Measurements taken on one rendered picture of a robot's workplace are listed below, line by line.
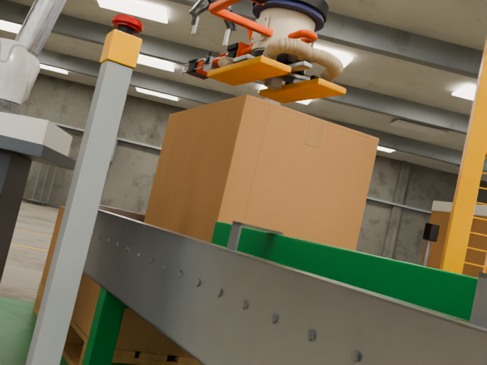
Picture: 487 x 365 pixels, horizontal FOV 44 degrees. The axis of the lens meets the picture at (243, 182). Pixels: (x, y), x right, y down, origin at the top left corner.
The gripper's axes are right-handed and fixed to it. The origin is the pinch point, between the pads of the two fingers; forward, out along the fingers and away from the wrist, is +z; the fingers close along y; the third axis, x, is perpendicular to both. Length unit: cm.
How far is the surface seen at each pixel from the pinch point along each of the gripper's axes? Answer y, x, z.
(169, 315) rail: -35, -108, 88
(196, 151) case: -20, -63, 51
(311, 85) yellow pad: 6, -73, 25
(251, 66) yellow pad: -12, -69, 25
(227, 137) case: -20, -83, 48
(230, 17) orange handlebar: -19, -65, 13
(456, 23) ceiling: 481, 386, -261
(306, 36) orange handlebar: 0, -74, 13
